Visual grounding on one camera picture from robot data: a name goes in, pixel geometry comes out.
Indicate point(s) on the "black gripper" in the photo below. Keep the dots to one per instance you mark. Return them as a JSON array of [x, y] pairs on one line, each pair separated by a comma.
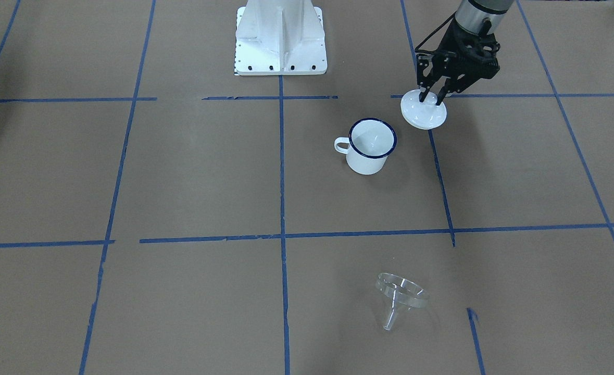
[[453, 44]]

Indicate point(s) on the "white cup lid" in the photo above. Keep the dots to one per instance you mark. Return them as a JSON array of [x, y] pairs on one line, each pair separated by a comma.
[[425, 115]]

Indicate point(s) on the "clear glass funnel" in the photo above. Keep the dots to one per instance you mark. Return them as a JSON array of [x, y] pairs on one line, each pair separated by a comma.
[[403, 295]]

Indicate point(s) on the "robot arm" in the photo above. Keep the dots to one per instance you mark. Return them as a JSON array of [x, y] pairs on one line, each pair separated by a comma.
[[477, 17]]

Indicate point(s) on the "white enamel cup blue rim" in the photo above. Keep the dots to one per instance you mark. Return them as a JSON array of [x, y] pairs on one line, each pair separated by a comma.
[[367, 146]]

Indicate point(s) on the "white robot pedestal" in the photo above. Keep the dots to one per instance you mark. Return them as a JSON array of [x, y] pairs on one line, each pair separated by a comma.
[[280, 38]]

